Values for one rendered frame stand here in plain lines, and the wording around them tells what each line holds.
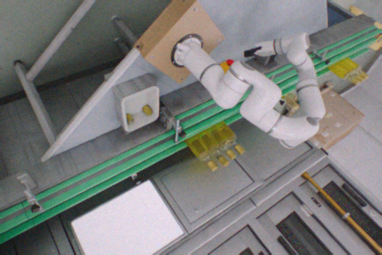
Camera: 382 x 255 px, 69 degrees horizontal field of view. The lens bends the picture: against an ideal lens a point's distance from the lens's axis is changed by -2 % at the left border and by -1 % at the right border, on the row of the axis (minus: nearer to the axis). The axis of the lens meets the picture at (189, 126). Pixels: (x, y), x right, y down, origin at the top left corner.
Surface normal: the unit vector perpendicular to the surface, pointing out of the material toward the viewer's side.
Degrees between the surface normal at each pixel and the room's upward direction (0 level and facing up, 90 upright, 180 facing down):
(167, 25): 90
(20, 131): 90
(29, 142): 90
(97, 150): 90
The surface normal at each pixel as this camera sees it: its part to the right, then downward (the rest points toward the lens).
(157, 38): -0.45, -0.21
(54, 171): 0.09, -0.61
